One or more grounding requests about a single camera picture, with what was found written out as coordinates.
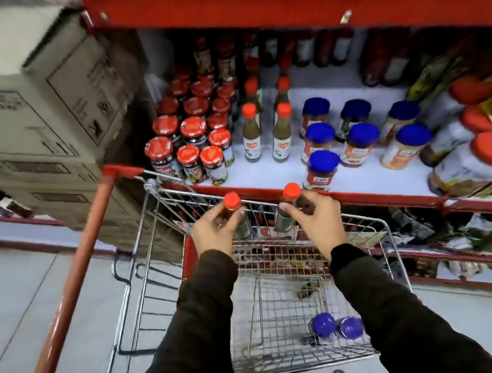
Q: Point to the large cardboard box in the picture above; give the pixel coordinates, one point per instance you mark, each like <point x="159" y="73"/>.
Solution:
<point x="20" y="71"/>

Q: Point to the person's right thumb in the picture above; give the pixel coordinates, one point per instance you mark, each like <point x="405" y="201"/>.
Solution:
<point x="289" y="212"/>

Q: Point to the person's left hand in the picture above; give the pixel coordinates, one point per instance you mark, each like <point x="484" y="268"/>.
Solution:
<point x="211" y="234"/>

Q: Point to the person's left thumb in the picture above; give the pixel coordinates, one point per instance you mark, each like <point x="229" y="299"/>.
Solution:
<point x="239" y="226"/>

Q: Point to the red metal shelf unit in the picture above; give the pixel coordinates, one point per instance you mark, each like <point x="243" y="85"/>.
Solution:
<point x="290" y="2"/>

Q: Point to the pile of mixed packets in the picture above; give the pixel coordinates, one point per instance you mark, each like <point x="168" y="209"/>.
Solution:
<point x="461" y="237"/>

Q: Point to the large white jar red lid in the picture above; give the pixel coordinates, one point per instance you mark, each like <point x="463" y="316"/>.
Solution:
<point x="465" y="93"/>
<point x="473" y="167"/>
<point x="453" y="135"/>

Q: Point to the blue lid jar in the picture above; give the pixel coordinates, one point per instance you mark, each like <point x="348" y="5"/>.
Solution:
<point x="323" y="325"/>
<point x="351" y="327"/>

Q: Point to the person's right hand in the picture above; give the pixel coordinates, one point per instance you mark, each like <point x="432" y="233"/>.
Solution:
<point x="323" y="225"/>

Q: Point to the row of dark sauce bottles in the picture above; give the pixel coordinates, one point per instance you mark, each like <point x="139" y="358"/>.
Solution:
<point x="270" y="50"/>

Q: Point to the green sauce bottle orange cap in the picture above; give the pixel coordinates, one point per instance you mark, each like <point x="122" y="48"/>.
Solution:
<point x="251" y="91"/>
<point x="283" y="133"/>
<point x="291" y="191"/>
<point x="283" y="89"/>
<point x="251" y="133"/>
<point x="232" y="201"/>

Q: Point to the person's left forearm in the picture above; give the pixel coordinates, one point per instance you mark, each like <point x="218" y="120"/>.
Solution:
<point x="192" y="343"/>

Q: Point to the group of blue lid spread jars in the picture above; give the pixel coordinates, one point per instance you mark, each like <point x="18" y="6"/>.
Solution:
<point x="355" y="137"/>

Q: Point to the person's right forearm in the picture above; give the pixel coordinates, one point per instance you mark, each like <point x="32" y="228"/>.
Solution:
<point x="389" y="310"/>

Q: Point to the group of red lid jars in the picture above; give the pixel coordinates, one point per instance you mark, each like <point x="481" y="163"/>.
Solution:
<point x="192" y="129"/>

